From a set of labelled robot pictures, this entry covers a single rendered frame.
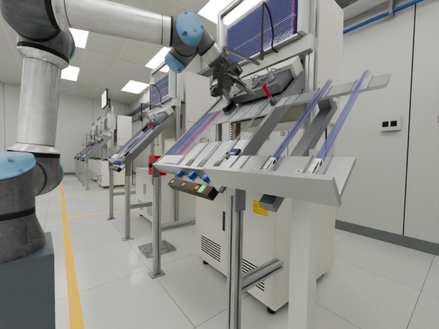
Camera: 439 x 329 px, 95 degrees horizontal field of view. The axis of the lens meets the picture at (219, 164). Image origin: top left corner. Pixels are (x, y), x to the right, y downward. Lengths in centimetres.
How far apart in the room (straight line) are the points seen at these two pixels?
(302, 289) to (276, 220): 34
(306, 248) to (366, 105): 207
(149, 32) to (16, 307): 71
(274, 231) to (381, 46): 218
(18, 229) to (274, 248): 89
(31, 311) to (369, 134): 255
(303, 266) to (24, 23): 96
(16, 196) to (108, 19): 47
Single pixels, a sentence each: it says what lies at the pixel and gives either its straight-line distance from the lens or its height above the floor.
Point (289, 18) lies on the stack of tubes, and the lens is 131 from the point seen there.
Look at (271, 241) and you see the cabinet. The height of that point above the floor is 39.
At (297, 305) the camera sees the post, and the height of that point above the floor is 33.
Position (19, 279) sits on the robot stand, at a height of 51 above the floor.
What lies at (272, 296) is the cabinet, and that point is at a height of 13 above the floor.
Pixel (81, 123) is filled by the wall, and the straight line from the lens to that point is 945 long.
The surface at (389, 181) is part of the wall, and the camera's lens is 248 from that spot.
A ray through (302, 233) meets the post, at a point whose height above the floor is 56.
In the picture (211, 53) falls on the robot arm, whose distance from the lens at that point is 85.
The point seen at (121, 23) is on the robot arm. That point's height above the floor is 112.
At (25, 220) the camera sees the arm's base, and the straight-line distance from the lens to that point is 66.
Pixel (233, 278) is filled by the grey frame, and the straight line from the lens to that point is 82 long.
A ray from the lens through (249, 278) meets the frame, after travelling 89.
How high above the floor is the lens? 78
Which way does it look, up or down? 2 degrees down
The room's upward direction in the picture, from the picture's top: 1 degrees clockwise
